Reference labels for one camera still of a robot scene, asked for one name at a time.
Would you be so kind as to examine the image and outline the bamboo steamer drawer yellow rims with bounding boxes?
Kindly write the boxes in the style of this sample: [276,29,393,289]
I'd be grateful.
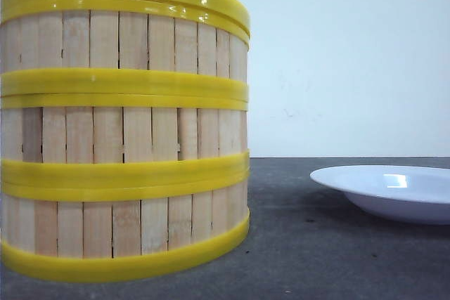
[0,93,250,188]

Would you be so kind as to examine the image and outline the white ceramic plate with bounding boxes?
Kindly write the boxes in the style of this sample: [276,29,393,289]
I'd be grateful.
[310,165,449,225]

